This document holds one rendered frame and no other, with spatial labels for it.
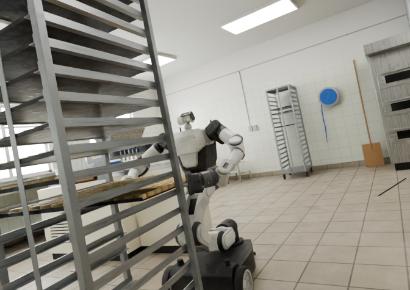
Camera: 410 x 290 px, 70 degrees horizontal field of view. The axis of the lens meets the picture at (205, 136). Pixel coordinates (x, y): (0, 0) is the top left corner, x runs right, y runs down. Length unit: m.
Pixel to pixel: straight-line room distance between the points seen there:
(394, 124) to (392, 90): 0.53
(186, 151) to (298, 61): 5.01
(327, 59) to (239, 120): 2.31
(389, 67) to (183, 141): 4.07
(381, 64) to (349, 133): 1.63
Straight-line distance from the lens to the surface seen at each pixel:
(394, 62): 5.47
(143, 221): 3.19
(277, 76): 6.82
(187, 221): 1.49
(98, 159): 3.17
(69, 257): 1.57
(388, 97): 5.43
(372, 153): 6.22
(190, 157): 2.02
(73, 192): 1.01
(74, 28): 1.24
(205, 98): 7.58
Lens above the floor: 0.98
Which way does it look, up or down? 2 degrees up
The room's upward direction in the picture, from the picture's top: 11 degrees counter-clockwise
